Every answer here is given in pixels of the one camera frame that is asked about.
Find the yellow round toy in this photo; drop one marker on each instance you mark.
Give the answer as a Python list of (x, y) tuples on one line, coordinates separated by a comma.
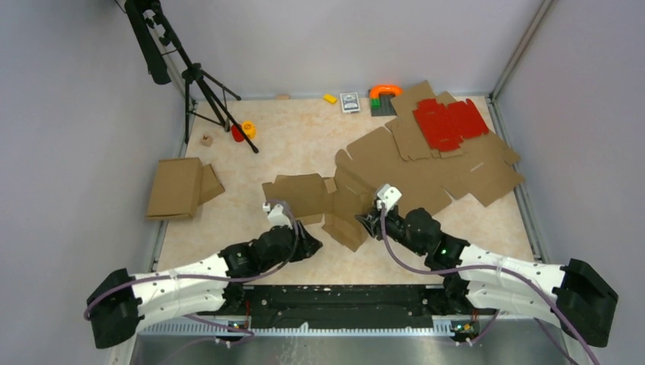
[(249, 129)]

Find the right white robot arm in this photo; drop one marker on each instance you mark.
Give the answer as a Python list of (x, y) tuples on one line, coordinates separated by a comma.
[(574, 297)]

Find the yellow small block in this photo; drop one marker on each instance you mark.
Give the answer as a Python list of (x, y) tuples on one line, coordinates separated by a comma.
[(330, 98)]

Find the black camera tripod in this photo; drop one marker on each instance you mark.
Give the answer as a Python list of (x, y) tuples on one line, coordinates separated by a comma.
[(167, 61)]

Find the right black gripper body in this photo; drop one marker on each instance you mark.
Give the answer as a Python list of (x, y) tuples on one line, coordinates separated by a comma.
[(396, 229)]

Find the large brown cardboard sheet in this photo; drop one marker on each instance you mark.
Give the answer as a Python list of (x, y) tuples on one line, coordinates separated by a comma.
[(484, 171)]

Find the playing card deck box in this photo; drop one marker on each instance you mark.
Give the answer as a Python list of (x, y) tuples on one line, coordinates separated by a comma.
[(350, 102)]

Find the red round toy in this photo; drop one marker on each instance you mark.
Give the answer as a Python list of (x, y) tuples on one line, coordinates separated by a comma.
[(236, 134)]

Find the brown cardboard box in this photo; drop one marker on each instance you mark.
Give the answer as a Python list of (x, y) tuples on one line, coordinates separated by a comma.
[(334, 201), (180, 187)]

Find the grey lego base plate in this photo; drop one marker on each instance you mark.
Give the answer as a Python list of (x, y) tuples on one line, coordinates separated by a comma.
[(382, 106)]

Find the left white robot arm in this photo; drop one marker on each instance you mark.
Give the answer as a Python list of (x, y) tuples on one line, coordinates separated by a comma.
[(123, 304)]

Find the red flat cardboard blank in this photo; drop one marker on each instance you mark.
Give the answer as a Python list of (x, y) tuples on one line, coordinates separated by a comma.
[(445, 127)]

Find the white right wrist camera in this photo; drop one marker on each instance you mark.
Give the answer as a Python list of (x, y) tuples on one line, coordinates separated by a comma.
[(387, 197)]

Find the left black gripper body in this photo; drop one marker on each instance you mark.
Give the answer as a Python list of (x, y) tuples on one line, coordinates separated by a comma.
[(285, 256)]

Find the orange horseshoe toy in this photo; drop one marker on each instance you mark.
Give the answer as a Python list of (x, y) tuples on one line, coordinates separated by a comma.
[(389, 89)]

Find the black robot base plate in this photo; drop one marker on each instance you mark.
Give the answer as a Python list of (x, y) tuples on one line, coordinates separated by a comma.
[(342, 307)]

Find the small brown cardboard blank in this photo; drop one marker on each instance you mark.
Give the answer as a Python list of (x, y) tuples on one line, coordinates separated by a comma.
[(412, 144)]

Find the small wooden cube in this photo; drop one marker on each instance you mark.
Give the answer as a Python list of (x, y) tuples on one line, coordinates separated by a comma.
[(206, 140)]

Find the folded brown cardboard box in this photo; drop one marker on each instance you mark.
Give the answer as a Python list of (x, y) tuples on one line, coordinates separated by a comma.
[(180, 187)]

